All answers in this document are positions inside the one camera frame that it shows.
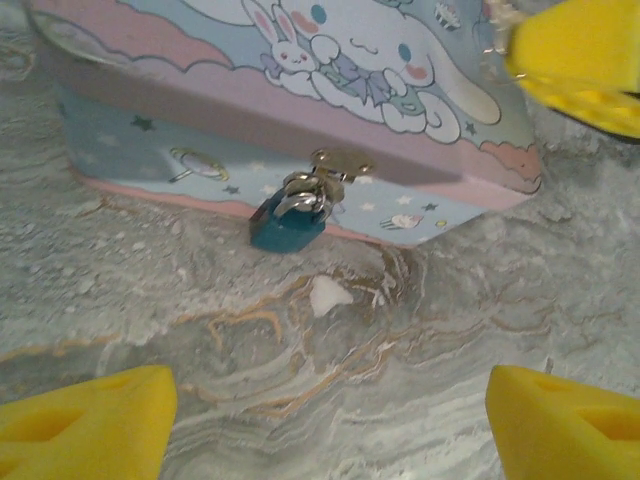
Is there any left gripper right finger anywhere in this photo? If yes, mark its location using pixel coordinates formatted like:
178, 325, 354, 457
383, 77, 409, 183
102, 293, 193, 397
484, 363, 640, 480

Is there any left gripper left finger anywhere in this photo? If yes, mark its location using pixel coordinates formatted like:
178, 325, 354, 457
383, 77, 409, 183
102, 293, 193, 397
0, 364, 179, 480

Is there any small blue padlock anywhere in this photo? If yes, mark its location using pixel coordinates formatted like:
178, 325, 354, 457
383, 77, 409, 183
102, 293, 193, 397
249, 169, 347, 255

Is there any silver box hasp latch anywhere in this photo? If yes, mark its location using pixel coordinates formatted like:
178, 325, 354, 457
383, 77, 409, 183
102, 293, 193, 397
308, 147, 376, 183

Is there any pastel cartoon bunny tin box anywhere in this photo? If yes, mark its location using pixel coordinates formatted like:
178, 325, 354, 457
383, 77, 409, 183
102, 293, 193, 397
24, 0, 544, 250

